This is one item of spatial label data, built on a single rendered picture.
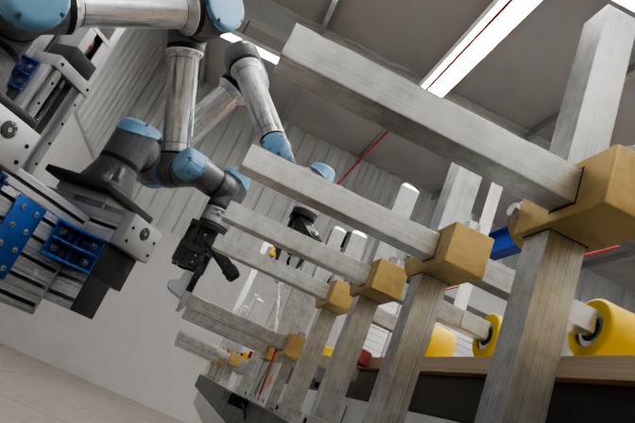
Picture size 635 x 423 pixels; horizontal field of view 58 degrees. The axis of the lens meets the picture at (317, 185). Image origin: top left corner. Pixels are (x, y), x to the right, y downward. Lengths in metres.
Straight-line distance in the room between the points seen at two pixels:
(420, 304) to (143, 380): 8.45
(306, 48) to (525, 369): 0.29
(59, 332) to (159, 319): 1.39
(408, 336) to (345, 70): 0.37
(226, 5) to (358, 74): 1.01
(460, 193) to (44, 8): 0.84
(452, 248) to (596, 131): 0.20
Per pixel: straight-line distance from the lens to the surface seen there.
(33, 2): 1.23
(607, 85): 0.59
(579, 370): 0.76
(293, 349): 1.35
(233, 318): 1.37
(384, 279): 0.88
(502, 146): 0.45
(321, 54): 0.42
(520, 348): 0.47
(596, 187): 0.46
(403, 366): 0.69
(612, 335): 0.77
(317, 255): 0.90
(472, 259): 0.66
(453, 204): 0.75
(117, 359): 9.09
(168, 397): 9.07
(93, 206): 1.58
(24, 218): 1.43
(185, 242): 1.36
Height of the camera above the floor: 0.72
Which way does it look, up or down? 21 degrees up
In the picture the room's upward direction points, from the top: 24 degrees clockwise
